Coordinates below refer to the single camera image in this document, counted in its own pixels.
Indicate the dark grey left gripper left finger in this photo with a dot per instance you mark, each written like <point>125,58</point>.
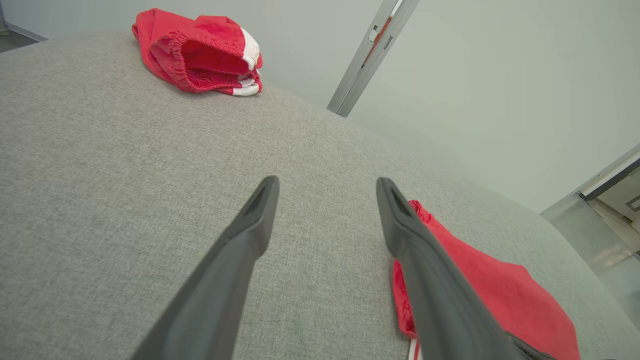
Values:
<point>220,280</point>

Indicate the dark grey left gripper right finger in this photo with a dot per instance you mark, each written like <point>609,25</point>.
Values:
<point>435,290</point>

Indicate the red Bulls basketball jersey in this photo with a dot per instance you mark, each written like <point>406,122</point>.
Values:
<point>495,290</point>

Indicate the red Bulls basketball shorts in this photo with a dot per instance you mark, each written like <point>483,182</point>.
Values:
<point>200,55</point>

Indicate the grey fabric sofa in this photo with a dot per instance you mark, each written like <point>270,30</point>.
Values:
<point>125,175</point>

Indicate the metal glass door frame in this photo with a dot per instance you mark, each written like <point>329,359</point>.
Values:
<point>607,183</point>

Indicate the grey partition post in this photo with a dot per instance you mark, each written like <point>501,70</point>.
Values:
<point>357,65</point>
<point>387,45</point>

